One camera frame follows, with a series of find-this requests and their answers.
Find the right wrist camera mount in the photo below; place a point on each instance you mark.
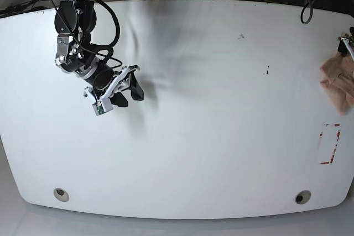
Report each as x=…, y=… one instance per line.
x=105, y=83

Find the left table grommet hole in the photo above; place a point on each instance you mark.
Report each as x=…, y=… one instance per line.
x=61, y=195

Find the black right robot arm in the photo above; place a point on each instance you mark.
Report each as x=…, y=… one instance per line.
x=74, y=22

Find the peach T-shirt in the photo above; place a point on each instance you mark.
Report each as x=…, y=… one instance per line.
x=337, y=82

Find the red tape rectangle marking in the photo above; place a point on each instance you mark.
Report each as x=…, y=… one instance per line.
x=328, y=142

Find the table grommet hole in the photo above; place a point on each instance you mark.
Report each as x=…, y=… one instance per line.
x=61, y=195
x=303, y=197

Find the right table grommet hole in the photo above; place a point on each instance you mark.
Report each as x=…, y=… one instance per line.
x=303, y=197

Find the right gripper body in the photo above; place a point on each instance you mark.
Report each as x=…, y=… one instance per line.
x=81, y=59

